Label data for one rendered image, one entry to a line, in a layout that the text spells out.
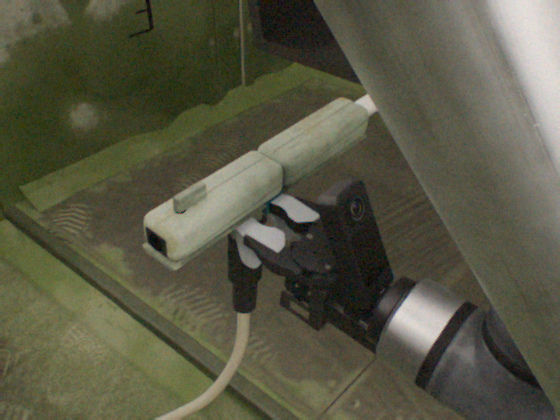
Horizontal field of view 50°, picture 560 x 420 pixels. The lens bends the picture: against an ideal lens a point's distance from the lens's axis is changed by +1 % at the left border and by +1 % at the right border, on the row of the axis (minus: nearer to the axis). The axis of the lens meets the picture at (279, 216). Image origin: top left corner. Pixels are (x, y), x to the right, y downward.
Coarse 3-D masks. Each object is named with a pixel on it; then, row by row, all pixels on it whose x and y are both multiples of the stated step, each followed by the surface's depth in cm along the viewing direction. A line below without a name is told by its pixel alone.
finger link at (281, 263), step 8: (248, 240) 59; (256, 240) 59; (256, 248) 59; (264, 248) 59; (288, 248) 59; (264, 256) 58; (272, 256) 58; (280, 256) 58; (288, 256) 58; (264, 264) 59; (272, 264) 58; (280, 264) 57; (288, 264) 57; (280, 272) 58; (288, 272) 57; (296, 272) 57; (296, 280) 57
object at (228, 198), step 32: (288, 128) 66; (320, 128) 66; (352, 128) 69; (256, 160) 61; (288, 160) 62; (320, 160) 66; (192, 192) 54; (224, 192) 57; (256, 192) 59; (160, 224) 53; (192, 224) 54; (224, 224) 57; (160, 256) 56; (192, 256) 56; (256, 288) 72
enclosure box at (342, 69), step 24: (264, 0) 106; (288, 0) 111; (312, 0) 117; (264, 24) 109; (288, 24) 114; (312, 24) 113; (264, 48) 108; (288, 48) 104; (312, 48) 107; (336, 48) 106; (336, 72) 100
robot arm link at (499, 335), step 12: (492, 312) 48; (492, 324) 47; (492, 336) 47; (504, 336) 46; (492, 348) 47; (504, 348) 46; (516, 348) 45; (504, 360) 46; (516, 360) 45; (516, 372) 46; (528, 372) 45
